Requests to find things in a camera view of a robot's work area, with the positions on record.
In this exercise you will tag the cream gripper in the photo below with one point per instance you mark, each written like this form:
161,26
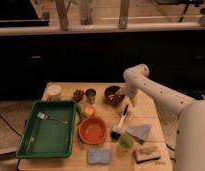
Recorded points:
130,93

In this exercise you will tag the dark purple bowl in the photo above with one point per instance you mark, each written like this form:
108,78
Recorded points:
111,98

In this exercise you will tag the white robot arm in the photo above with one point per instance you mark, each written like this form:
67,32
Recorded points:
190,140

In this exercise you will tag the metal cup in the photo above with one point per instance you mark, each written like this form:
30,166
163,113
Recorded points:
90,95

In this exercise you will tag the grey blue cloth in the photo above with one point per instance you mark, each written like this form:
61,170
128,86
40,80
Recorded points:
139,133

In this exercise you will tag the small orange cup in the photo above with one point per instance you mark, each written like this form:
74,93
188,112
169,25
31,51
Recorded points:
89,111

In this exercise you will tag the black white dish brush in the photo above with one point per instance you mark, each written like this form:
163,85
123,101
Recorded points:
116,129

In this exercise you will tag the brown pine cone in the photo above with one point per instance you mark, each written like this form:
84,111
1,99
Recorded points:
78,95

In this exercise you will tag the green vegetable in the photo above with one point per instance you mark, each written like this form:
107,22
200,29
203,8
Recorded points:
80,113

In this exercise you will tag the green cup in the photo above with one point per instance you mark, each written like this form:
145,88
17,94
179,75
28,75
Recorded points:
125,142

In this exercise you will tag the orange bowl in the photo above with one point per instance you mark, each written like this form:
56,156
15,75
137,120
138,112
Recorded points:
92,131

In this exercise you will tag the wooden block brush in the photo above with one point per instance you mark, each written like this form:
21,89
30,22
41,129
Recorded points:
146,154

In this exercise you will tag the cream round container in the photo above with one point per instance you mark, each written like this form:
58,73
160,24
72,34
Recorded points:
54,92

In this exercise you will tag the blue sponge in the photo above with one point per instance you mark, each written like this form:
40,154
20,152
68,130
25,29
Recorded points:
98,156

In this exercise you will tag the green plastic tray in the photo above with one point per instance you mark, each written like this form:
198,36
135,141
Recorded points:
48,138

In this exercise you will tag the silver fork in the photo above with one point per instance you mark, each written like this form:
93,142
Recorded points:
47,117

